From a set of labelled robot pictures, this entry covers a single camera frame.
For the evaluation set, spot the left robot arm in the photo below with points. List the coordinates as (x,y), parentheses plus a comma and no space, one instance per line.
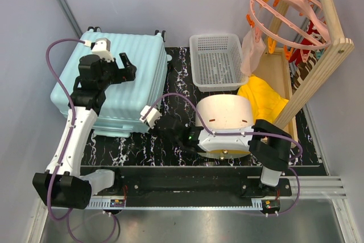
(61,184)

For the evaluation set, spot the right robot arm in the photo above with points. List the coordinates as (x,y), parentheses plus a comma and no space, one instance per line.
(268,143)

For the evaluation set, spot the white round drum box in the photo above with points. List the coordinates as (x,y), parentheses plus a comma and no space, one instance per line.
(224,113)

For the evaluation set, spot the white perforated plastic basket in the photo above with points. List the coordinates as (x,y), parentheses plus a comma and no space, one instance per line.
(216,62)

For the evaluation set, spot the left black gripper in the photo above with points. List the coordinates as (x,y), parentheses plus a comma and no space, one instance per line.
(127,74)

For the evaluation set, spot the wooden tray base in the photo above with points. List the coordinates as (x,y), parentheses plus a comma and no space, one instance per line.
(274,70)

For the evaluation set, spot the light blue hard-shell suitcase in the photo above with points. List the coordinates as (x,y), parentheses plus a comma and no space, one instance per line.
(120,113)

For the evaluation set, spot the yellow cloth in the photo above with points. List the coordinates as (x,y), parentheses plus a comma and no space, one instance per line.
(265,102)

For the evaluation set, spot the wooden hanger rack frame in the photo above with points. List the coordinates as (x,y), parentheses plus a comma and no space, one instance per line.
(335,54)

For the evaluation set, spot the red cloth item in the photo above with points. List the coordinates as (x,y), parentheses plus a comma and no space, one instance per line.
(301,56)

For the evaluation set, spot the pink round clip hanger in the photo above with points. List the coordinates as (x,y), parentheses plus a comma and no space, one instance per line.
(276,27)

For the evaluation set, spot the translucent pink plastic bag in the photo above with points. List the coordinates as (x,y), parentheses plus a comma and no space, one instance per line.
(252,51)

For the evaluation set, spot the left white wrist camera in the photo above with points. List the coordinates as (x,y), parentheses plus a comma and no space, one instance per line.
(101,48)

